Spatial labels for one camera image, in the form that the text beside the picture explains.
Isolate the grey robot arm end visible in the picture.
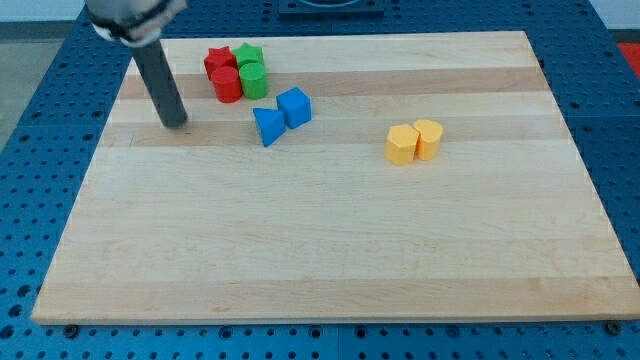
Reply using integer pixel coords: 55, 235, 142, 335
85, 0, 187, 48

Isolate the blue triangle block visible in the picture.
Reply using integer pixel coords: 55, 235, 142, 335
253, 108, 286, 147

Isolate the green star block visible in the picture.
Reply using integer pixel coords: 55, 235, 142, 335
232, 43, 264, 68

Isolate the red star block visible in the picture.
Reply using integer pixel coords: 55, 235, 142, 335
203, 46, 237, 79

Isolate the blue cube block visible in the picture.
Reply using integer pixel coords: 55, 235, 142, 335
276, 87, 312, 129

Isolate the yellow hexagon block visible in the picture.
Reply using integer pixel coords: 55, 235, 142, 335
385, 124, 419, 165

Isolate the light wooden board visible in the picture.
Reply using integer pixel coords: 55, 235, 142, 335
31, 31, 639, 325

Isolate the yellow heart block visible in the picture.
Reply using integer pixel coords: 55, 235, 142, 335
413, 119, 444, 161

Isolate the green cylinder block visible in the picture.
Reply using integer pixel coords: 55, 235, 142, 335
239, 63, 269, 99

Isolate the red cylinder block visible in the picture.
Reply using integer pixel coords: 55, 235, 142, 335
210, 66, 243, 103

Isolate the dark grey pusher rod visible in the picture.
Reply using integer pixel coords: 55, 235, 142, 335
131, 40, 188, 128

